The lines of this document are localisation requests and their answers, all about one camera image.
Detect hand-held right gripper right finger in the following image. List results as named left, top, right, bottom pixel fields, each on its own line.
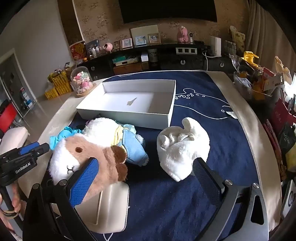
left=192, top=157, right=272, bottom=241

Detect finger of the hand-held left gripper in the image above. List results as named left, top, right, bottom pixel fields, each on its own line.
left=28, top=143, right=50, bottom=160
left=18, top=142, right=40, bottom=155

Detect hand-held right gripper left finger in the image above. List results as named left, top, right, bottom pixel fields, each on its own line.
left=23, top=157, right=100, bottom=241

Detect teal ruffled cloth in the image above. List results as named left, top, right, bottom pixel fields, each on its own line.
left=50, top=126, right=82, bottom=150

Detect white fluffy plush socks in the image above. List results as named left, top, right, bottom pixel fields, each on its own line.
left=48, top=117, right=149, bottom=202

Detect white fluffy towel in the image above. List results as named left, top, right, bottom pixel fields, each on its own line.
left=157, top=117, right=211, bottom=182

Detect white cardboard box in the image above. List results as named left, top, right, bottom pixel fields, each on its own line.
left=76, top=79, right=176, bottom=130

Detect person's left hand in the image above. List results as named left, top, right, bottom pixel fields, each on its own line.
left=10, top=182, right=27, bottom=215

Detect white padded stool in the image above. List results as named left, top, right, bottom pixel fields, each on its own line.
left=0, top=126, right=29, bottom=160

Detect red chair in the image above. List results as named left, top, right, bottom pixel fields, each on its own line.
left=0, top=103, right=20, bottom=133

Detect navy blue blanket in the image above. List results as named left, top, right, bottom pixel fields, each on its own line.
left=67, top=71, right=259, bottom=241

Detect yellow plastic crate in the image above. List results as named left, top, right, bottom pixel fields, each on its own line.
left=45, top=85, right=73, bottom=100
left=49, top=71, right=70, bottom=88

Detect glass dome with flowers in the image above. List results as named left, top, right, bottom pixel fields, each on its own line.
left=70, top=66, right=97, bottom=97

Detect red gift box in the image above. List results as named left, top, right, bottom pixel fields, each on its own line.
left=269, top=98, right=296, bottom=130

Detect clear bowl of snacks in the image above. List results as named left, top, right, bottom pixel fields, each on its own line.
left=233, top=65, right=280, bottom=100

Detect red flower box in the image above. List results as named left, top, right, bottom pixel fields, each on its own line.
left=69, top=40, right=87, bottom=61

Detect brown cardboard box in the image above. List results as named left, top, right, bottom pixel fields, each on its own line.
left=113, top=62, right=142, bottom=75

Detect black television cabinet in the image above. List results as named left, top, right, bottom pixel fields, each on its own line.
left=77, top=43, right=234, bottom=80

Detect teal books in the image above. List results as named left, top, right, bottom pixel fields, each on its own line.
left=112, top=56, right=139, bottom=65

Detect white socket panel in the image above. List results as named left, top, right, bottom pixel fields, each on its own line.
left=176, top=47, right=197, bottom=55

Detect yellow plastic toy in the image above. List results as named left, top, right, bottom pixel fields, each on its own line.
left=243, top=51, right=259, bottom=63

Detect white router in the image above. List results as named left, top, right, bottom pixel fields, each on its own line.
left=210, top=36, right=222, bottom=57

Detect cream spotted giraffe plush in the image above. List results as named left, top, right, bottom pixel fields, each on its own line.
left=229, top=25, right=246, bottom=50

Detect pink plush toy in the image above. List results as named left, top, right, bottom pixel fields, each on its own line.
left=177, top=25, right=189, bottom=43

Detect white canvas board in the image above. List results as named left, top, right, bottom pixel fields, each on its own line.
left=130, top=24, right=160, bottom=45

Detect beige curtain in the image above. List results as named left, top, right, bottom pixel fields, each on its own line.
left=245, top=0, right=296, bottom=77

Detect black television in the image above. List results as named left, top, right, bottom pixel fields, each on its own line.
left=118, top=0, right=218, bottom=24

